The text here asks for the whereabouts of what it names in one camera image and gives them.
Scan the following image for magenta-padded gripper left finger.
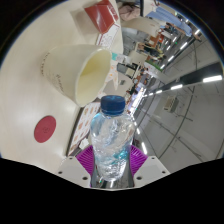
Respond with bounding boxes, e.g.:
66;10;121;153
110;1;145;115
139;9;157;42
54;144;98;189

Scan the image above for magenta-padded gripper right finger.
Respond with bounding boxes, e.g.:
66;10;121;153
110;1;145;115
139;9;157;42
128;144;171;188

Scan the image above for clear blue-capped water bottle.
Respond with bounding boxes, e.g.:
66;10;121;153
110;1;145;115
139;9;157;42
89;94;136;183

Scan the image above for flat round red coaster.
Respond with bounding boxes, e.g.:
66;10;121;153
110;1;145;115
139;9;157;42
33;115;57;144

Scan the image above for ceiling air conditioner unit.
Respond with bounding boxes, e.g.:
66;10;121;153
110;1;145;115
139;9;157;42
163;95;179;114

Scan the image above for cream paper cup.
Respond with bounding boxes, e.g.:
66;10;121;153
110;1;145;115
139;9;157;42
40;43;113;108

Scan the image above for ceiling lights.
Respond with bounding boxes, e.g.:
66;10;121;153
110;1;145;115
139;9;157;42
133;28;224;158

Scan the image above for small clear bottle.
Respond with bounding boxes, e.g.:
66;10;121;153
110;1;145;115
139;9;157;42
110;51;126;63

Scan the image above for white printed paper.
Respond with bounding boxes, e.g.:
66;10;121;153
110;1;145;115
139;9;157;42
95;23;121;51

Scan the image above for beige side table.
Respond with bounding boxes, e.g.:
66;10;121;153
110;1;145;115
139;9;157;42
124;16;161;38

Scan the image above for person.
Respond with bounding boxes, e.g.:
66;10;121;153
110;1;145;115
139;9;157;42
146;7;194;37

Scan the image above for red carton box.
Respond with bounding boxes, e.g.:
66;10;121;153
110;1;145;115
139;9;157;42
83;0;121;34

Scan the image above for pink bag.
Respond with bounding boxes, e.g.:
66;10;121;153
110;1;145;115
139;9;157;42
118;3;144;22

